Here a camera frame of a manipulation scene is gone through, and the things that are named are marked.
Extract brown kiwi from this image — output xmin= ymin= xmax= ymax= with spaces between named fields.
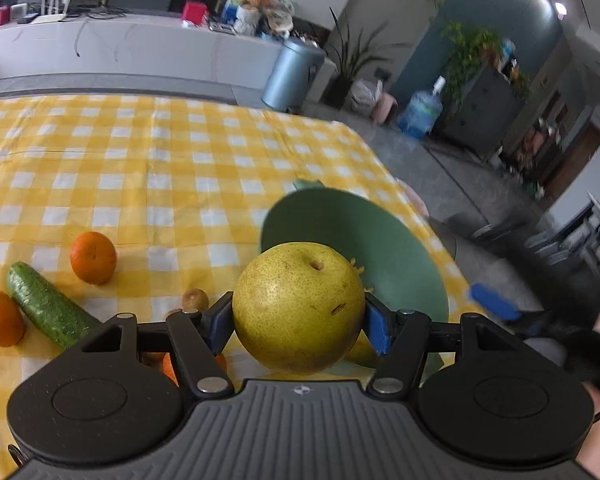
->
xmin=181 ymin=288 xmax=210 ymax=312

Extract large round yellow-green pear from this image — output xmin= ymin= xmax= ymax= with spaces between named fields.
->
xmin=232 ymin=242 xmax=365 ymax=375

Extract orange mandarin back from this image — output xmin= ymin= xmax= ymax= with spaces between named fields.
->
xmin=70 ymin=232 xmax=117 ymax=285

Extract orange mandarin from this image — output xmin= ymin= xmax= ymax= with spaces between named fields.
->
xmin=70 ymin=232 xmax=117 ymax=285
xmin=0 ymin=291 xmax=26 ymax=348
xmin=160 ymin=353 xmax=227 ymax=385

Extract green cucumber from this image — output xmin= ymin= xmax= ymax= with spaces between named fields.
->
xmin=6 ymin=261 xmax=102 ymax=349

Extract orange mandarin front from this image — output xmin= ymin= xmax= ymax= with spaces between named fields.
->
xmin=0 ymin=291 xmax=26 ymax=348

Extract green colander bowl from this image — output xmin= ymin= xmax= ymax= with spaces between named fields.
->
xmin=258 ymin=178 xmax=451 ymax=372

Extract dark grey drawer cabinet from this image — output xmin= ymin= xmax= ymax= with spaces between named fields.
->
xmin=442 ymin=65 xmax=522 ymax=158

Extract blue water jug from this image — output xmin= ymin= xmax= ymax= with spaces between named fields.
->
xmin=398 ymin=76 xmax=446 ymax=139

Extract pink stool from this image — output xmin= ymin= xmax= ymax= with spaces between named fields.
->
xmin=370 ymin=92 xmax=398 ymax=125

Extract white plastic bag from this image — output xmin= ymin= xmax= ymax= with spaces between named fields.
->
xmin=348 ymin=79 xmax=384 ymax=117

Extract grey metal trash bin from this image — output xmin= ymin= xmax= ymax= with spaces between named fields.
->
xmin=261 ymin=38 xmax=326 ymax=113

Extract trailing green pothos plant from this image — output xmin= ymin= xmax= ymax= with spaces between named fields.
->
xmin=442 ymin=21 xmax=503 ymax=104

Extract potted long-leaf plant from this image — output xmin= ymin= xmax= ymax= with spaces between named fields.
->
xmin=324 ymin=9 xmax=411 ymax=108

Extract red box on counter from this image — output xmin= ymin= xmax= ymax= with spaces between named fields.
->
xmin=181 ymin=0 xmax=208 ymax=26

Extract teddy bear toy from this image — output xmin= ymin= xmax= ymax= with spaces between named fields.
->
xmin=234 ymin=0 xmax=273 ymax=36

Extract white wifi router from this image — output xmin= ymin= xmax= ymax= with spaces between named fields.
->
xmin=32 ymin=0 xmax=71 ymax=24

